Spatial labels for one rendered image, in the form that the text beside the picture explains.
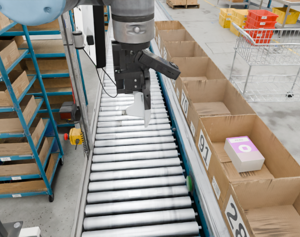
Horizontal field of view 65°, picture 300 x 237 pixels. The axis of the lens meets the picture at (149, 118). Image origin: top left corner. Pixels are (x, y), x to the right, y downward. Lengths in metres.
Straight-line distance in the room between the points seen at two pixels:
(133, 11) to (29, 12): 0.19
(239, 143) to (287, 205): 0.32
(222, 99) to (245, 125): 0.40
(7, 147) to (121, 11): 1.54
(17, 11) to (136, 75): 0.26
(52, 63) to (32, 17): 2.16
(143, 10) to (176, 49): 1.74
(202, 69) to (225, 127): 0.79
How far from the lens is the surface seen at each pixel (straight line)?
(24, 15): 0.40
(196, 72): 1.91
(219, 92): 1.58
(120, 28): 0.51
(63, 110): 1.18
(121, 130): 1.55
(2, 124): 1.77
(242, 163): 1.11
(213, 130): 1.21
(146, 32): 0.51
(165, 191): 1.19
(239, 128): 1.27
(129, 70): 0.55
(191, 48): 2.25
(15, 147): 1.86
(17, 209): 2.29
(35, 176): 1.99
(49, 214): 2.16
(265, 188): 0.97
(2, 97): 1.63
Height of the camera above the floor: 1.69
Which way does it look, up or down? 35 degrees down
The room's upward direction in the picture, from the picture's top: straight up
